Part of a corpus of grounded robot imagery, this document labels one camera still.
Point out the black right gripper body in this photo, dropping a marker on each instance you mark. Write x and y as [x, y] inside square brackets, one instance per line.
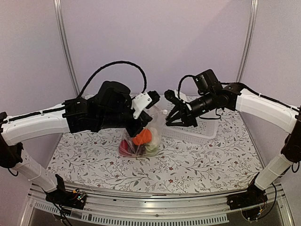
[188, 116]

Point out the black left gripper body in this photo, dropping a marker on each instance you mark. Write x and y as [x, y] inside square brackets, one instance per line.
[133, 131]

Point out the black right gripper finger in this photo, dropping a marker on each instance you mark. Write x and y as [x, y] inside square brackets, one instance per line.
[175, 123]
[175, 113]

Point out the orange toy fruit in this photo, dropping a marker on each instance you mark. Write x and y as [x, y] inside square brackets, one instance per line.
[142, 138]

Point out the clear zip top bag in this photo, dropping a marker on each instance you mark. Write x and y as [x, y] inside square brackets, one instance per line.
[159, 115]

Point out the dark red grapes toy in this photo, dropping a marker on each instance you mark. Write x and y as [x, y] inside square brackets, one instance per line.
[140, 150]

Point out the red toy pepper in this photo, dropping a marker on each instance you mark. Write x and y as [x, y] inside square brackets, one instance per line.
[124, 148]

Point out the white cauliflower toy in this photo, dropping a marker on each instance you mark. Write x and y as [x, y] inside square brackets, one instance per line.
[152, 146]

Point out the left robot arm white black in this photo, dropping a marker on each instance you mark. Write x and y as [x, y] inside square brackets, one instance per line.
[111, 107]

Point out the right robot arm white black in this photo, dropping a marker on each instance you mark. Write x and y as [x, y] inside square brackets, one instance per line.
[239, 97]

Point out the white plastic basket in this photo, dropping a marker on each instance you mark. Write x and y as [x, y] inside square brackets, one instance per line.
[206, 130]

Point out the floral table cloth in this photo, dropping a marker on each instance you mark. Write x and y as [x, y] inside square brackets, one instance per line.
[227, 162]

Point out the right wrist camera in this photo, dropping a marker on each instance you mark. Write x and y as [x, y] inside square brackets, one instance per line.
[172, 96]

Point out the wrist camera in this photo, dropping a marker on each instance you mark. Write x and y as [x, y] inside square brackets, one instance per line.
[172, 96]
[143, 101]

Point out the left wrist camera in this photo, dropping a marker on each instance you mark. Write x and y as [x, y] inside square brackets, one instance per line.
[143, 101]

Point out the front aluminium rail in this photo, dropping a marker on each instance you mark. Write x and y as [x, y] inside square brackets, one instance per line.
[108, 207]

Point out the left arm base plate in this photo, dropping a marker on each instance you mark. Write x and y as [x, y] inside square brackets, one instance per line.
[74, 199]

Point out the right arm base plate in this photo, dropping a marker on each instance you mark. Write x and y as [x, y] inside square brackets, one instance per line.
[248, 198]

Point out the right aluminium frame post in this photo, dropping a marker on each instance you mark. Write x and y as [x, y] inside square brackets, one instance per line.
[248, 40]

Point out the aluminium frame post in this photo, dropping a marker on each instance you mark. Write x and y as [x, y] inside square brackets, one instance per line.
[65, 46]
[248, 40]

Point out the left aluminium frame post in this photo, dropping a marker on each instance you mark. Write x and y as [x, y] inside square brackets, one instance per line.
[65, 46]

